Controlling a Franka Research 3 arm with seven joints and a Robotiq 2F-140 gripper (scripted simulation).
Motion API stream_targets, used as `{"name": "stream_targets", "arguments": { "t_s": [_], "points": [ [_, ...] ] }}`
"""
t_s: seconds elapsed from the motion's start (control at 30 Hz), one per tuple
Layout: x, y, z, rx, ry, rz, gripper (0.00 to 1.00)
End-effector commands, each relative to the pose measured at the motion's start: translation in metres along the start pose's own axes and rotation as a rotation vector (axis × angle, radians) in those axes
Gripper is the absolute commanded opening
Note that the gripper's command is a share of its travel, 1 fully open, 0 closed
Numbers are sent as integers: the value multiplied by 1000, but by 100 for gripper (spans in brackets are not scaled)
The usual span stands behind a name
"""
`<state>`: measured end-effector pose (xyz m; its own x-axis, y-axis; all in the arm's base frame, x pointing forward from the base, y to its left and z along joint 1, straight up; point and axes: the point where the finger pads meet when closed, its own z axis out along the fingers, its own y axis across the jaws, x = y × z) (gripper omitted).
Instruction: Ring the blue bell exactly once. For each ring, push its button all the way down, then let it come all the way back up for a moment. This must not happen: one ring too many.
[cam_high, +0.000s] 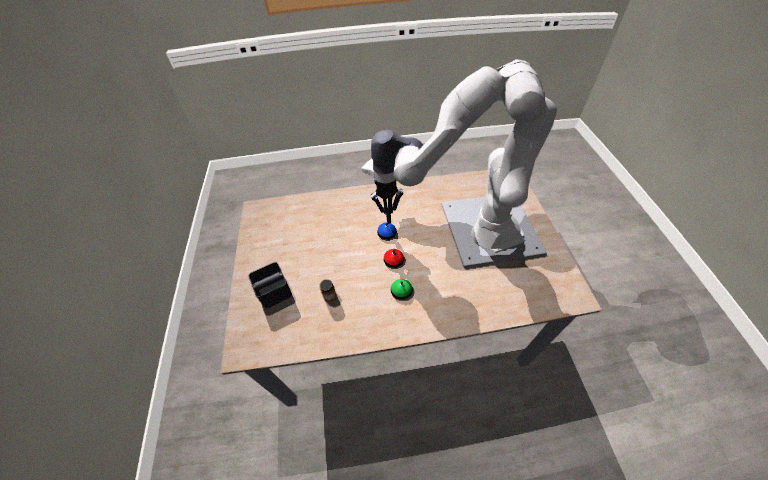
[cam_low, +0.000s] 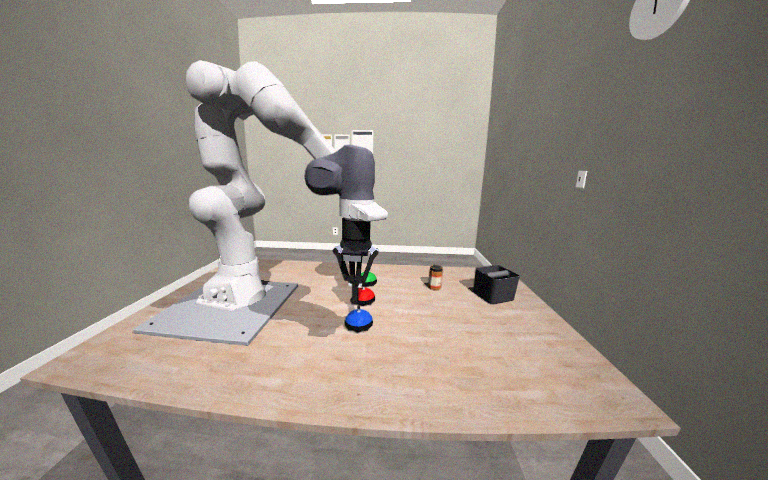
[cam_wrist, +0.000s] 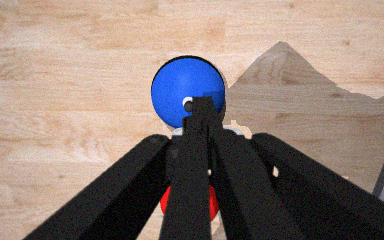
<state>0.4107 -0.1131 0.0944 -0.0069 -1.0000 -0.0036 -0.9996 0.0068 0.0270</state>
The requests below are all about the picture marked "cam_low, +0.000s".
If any small spice jar with black lid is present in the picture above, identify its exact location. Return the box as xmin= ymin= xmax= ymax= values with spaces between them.
xmin=428 ymin=265 xmax=443 ymax=290

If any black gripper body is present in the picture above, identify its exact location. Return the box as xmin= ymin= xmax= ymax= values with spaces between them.
xmin=340 ymin=217 xmax=372 ymax=250

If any blue bell dome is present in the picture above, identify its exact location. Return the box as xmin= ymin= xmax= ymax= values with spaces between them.
xmin=345 ymin=305 xmax=373 ymax=333

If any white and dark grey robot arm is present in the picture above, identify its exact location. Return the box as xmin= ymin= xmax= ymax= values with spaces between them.
xmin=186 ymin=61 xmax=387 ymax=311

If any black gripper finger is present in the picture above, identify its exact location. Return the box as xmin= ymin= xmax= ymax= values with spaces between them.
xmin=332 ymin=245 xmax=356 ymax=305
xmin=355 ymin=246 xmax=379 ymax=305

